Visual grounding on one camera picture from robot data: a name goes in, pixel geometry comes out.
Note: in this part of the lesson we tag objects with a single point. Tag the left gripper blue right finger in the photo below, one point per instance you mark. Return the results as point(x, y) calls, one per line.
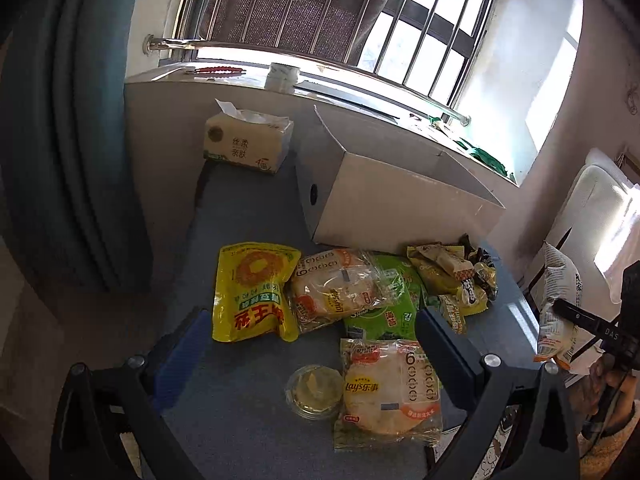
point(455, 360)

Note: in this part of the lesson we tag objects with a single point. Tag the clear bread package with orange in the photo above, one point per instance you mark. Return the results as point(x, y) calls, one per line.
point(339, 283)

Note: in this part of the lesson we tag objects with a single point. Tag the red orange beaded stick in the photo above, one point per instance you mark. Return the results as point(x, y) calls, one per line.
point(219, 71)

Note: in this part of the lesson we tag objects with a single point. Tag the Lay's bread package front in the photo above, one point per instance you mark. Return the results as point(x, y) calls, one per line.
point(390, 394)

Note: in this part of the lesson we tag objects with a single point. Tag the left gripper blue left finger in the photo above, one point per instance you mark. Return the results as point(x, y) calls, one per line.
point(173, 358)

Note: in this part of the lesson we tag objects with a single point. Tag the beige orange snack packet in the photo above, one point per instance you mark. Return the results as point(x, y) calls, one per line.
point(443, 272)

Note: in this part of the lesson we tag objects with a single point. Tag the yellow sunflower seed bag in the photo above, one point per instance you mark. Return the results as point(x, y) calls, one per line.
point(250, 298)

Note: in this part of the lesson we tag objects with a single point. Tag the steel window guard rail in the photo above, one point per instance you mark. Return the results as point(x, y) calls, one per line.
point(425, 19)

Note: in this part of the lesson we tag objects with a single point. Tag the dark teal curtain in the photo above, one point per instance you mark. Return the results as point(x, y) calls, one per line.
point(65, 159)

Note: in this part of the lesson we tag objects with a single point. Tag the white cushioned chair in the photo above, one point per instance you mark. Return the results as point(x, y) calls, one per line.
point(598, 229)

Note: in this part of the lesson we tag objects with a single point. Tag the white cardboard box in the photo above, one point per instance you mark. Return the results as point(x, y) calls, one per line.
point(367, 184)

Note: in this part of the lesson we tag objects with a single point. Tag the clear plastic jelly cup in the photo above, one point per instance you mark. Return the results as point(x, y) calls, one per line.
point(314, 392)

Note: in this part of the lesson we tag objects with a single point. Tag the person's right hand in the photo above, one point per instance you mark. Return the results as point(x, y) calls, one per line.
point(605, 390)

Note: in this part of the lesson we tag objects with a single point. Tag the green snack bag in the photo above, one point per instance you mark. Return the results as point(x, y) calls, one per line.
point(396, 319)

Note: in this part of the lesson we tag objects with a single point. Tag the grey cloth on window bars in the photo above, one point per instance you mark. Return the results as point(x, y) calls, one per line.
point(332, 30)

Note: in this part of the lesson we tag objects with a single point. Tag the yellow-black chip bag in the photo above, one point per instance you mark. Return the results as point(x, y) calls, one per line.
point(485, 277)

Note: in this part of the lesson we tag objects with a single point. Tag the green plastic bag on sill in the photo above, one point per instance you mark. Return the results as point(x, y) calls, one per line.
point(471, 150)

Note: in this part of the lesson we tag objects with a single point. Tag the cream knit right sleeve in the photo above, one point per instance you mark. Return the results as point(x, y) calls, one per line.
point(597, 459)

